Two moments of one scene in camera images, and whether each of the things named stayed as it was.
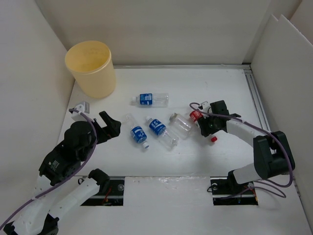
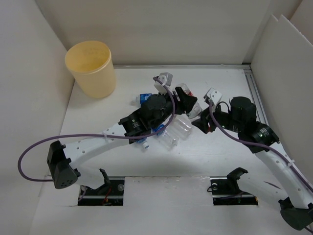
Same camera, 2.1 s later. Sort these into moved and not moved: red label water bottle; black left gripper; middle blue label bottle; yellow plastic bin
Moved: black left gripper; red label water bottle
Not moved: yellow plastic bin; middle blue label bottle
